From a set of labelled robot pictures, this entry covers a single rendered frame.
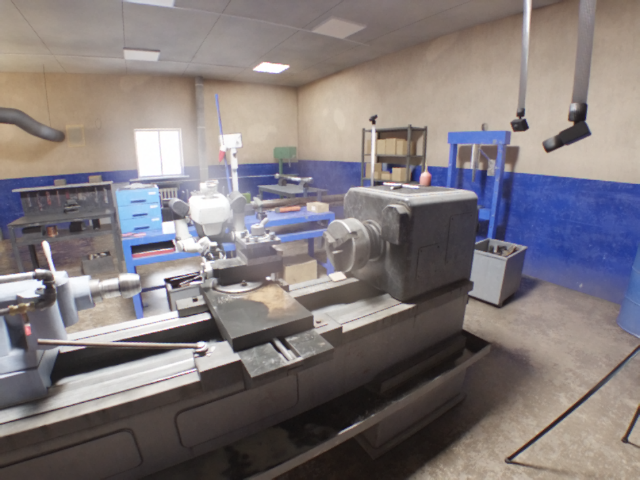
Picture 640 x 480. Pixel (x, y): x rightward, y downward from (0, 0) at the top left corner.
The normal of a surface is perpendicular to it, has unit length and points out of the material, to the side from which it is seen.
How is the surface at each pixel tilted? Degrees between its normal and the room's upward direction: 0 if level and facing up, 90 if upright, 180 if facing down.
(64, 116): 90
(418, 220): 90
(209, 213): 100
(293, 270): 90
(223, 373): 90
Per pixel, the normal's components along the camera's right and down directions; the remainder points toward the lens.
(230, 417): 0.52, 0.23
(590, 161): -0.85, 0.15
